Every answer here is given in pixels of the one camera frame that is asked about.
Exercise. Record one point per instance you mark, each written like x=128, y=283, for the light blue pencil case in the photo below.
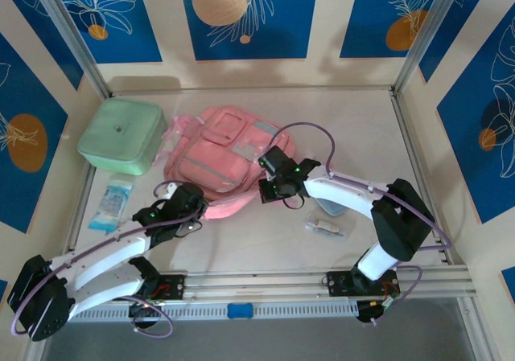
x=332, y=210

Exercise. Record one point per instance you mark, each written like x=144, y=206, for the blue white tissue packet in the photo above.
x=110, y=204

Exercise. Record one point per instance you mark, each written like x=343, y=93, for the blue clip on duct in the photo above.
x=240, y=311

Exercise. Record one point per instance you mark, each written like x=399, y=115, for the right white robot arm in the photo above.
x=342, y=192

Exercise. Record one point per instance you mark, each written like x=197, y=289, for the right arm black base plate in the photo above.
x=336, y=282

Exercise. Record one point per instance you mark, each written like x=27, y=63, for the mint green zip case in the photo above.
x=120, y=134

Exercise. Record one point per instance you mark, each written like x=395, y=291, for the aluminium side rail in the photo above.
x=420, y=176
x=78, y=220

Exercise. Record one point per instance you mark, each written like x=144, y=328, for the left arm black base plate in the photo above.
x=175, y=286

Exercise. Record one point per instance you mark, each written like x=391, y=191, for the clear plastic stationery bag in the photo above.
x=328, y=226

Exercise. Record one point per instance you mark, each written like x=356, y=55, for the aluminium frame post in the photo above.
x=72, y=35
x=426, y=31

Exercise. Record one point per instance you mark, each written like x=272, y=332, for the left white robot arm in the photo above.
x=104, y=256

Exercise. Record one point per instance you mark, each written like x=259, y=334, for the pink student backpack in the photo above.
x=209, y=156

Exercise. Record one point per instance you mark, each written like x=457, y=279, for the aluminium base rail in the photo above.
x=257, y=282

